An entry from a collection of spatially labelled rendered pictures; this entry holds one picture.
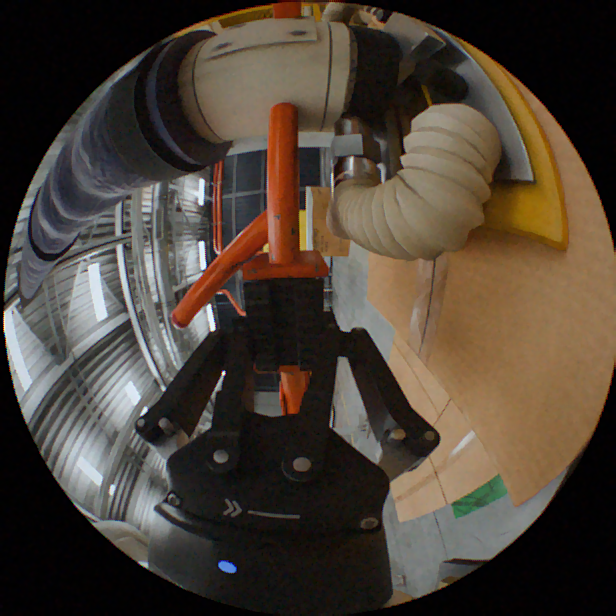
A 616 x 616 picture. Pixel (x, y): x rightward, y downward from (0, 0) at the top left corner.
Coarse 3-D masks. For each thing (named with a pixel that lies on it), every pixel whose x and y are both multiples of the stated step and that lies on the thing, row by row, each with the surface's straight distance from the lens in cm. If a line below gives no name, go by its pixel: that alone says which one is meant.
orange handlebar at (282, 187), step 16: (288, 16) 23; (272, 112) 17; (288, 112) 16; (272, 128) 16; (288, 128) 16; (272, 144) 15; (288, 144) 15; (272, 160) 15; (288, 160) 15; (272, 176) 14; (288, 176) 14; (272, 192) 14; (288, 192) 14; (272, 208) 14; (288, 208) 14; (272, 224) 14; (288, 224) 14; (272, 240) 14; (288, 240) 14; (272, 256) 14; (288, 256) 14; (288, 384) 19; (304, 384) 20; (288, 400) 21
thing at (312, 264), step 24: (264, 264) 14; (288, 264) 14; (312, 264) 13; (264, 288) 13; (288, 288) 13; (312, 288) 12; (264, 312) 13; (288, 312) 14; (312, 312) 13; (264, 336) 14; (288, 336) 15; (312, 336) 14; (264, 360) 15; (288, 360) 16; (312, 360) 15
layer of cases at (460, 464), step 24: (408, 360) 110; (408, 384) 112; (432, 384) 92; (432, 408) 94; (456, 408) 81; (456, 432) 83; (432, 456) 100; (456, 456) 86; (480, 456) 76; (408, 480) 127; (432, 480) 104; (456, 480) 89; (480, 480) 79; (408, 504) 133; (432, 504) 109
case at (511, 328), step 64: (576, 192) 12; (384, 256) 30; (448, 256) 18; (512, 256) 13; (576, 256) 12; (448, 320) 18; (512, 320) 13; (576, 320) 12; (448, 384) 18; (512, 384) 14; (576, 384) 12; (512, 448) 15; (576, 448) 13
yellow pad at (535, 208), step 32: (416, 64) 16; (448, 64) 18; (480, 64) 16; (448, 96) 15; (480, 96) 14; (512, 96) 14; (512, 128) 12; (512, 160) 11; (544, 160) 11; (512, 192) 12; (544, 192) 11; (480, 224) 13; (512, 224) 11; (544, 224) 10
